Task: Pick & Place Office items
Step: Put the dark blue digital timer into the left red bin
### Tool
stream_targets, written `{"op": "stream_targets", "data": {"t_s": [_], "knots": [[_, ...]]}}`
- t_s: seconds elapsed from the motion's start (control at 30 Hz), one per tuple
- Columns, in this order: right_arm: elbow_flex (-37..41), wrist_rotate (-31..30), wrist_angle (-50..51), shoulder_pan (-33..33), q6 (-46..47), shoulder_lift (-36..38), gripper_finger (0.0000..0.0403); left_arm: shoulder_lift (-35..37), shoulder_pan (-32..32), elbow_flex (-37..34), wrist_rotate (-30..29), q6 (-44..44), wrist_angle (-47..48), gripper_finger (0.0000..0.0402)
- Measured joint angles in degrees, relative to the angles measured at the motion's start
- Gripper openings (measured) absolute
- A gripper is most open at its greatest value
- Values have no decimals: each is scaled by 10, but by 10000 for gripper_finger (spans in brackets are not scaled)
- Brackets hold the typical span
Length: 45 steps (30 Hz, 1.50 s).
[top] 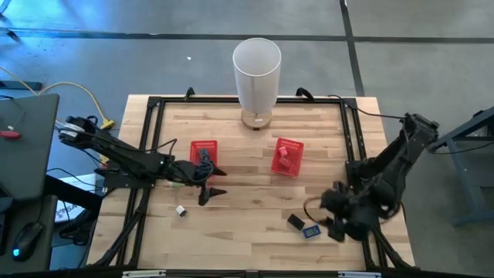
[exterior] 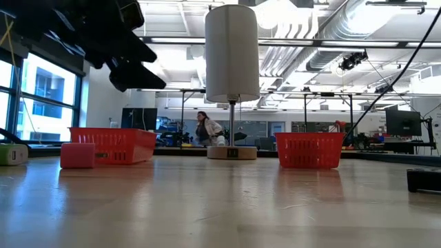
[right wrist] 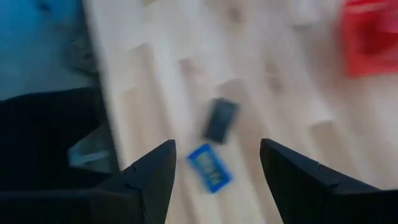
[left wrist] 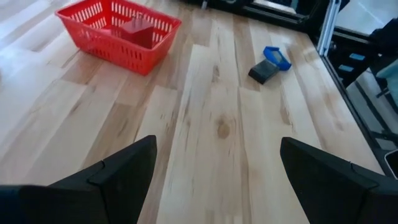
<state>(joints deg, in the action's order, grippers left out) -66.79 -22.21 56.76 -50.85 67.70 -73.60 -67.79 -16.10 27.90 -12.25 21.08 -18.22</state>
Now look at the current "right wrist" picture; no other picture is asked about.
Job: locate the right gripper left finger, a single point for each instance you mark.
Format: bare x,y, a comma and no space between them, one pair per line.
93,205

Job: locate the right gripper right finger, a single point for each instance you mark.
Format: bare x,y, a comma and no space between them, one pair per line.
326,202

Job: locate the teal rectangular box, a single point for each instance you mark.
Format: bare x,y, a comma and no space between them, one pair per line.
210,168

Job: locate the black power bank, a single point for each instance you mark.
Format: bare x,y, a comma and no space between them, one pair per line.
220,121

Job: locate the red plastic basket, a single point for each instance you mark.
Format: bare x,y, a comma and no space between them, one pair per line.
370,37

